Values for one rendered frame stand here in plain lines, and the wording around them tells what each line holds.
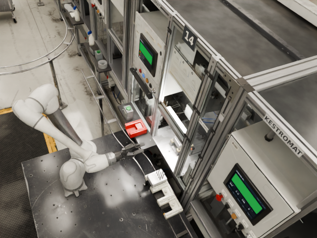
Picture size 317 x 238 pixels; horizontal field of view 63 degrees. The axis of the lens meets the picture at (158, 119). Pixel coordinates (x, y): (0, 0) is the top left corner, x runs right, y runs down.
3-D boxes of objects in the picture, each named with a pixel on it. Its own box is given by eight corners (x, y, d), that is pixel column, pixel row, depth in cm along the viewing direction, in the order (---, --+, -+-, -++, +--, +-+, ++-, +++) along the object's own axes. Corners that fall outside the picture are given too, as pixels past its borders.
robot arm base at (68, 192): (66, 202, 204) (65, 199, 200) (59, 178, 216) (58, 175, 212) (89, 193, 211) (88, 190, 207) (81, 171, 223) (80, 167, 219)
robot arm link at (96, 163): (105, 153, 177) (102, 152, 189) (83, 160, 171) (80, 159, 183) (110, 168, 178) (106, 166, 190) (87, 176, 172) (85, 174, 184)
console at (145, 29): (129, 65, 213) (132, 11, 179) (160, 58, 224) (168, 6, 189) (153, 99, 191) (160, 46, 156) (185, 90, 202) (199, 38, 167)
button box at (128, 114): (123, 114, 238) (123, 106, 229) (131, 112, 241) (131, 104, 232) (126, 121, 234) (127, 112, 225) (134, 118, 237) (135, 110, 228)
